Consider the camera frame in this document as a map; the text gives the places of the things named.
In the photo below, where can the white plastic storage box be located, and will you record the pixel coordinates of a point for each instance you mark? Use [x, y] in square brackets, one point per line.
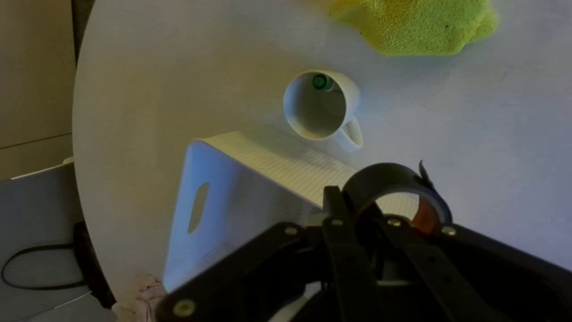
[238, 198]

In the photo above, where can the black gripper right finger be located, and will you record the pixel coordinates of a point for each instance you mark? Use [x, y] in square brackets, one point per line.
[476, 275]

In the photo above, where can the bright yellow towel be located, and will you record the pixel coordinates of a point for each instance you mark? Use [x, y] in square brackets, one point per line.
[417, 24]

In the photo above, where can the white ceramic mug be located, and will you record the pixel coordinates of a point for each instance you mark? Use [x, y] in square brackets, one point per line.
[318, 110]

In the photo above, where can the small black block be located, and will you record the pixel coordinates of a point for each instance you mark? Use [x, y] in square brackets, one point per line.
[386, 176]

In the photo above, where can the pink crumpled cloth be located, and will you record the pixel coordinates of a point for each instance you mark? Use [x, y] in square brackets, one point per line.
[136, 302]

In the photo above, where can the green Expo marker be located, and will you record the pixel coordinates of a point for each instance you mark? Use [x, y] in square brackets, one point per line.
[322, 82]

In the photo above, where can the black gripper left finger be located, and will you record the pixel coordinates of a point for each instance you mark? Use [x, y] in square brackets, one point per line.
[268, 269]

